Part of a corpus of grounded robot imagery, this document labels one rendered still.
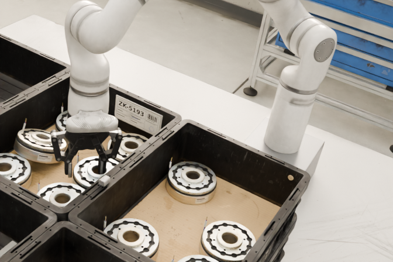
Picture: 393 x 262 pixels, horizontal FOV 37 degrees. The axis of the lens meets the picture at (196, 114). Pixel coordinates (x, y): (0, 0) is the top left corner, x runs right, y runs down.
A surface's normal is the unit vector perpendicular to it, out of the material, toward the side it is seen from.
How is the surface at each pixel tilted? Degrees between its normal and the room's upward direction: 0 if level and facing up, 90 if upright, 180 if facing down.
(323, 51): 91
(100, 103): 81
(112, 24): 72
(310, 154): 0
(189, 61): 0
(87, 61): 16
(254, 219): 0
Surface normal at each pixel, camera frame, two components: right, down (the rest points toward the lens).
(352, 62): -0.47, 0.43
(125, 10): 0.71, 0.34
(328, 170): 0.15, -0.83
